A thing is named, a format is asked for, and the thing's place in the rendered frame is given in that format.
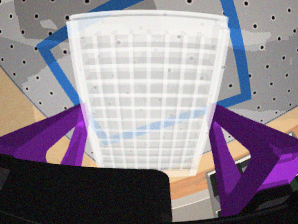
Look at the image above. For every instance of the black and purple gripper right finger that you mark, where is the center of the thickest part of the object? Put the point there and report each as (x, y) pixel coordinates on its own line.
(273, 159)

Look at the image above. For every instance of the grey perforated base plate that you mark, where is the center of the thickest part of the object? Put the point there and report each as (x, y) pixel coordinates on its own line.
(269, 30)

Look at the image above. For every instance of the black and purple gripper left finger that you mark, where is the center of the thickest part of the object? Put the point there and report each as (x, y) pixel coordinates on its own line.
(33, 141)

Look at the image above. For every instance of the white well plate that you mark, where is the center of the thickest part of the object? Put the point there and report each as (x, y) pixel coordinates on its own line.
(174, 136)

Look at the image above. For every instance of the blue tape outline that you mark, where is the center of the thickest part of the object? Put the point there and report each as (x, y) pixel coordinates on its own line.
(235, 34)

